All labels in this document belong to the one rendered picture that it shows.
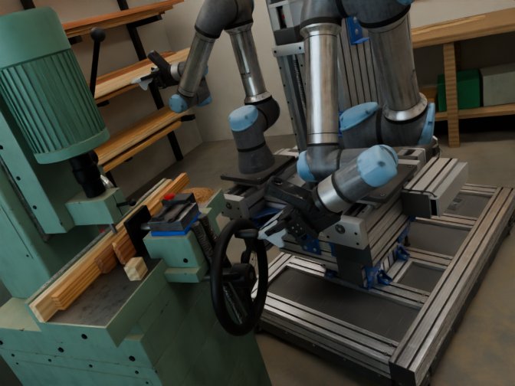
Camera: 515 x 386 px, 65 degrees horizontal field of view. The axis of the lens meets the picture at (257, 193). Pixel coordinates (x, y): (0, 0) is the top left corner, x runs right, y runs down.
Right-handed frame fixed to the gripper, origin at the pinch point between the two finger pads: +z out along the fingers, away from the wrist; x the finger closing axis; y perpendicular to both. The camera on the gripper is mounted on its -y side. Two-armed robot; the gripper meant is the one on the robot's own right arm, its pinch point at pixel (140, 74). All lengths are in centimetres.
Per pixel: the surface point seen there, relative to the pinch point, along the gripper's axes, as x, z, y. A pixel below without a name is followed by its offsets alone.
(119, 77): 105, 133, 26
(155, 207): -70, -54, 19
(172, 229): -84, -73, 15
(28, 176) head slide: -90, -42, -5
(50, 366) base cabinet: -113, -34, 42
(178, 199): -75, -70, 13
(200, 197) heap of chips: -59, -61, 24
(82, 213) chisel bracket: -87, -48, 8
